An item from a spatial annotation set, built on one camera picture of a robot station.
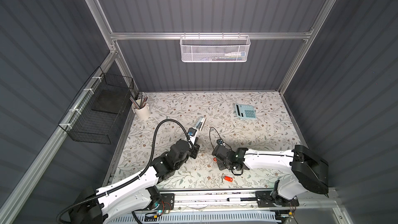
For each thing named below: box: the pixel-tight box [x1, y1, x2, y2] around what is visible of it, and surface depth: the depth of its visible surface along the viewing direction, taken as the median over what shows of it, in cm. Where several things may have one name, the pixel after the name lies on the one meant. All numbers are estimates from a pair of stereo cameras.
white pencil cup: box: [131, 102, 151, 120], surface depth 102 cm
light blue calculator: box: [235, 103, 257, 120], surface depth 109 cm
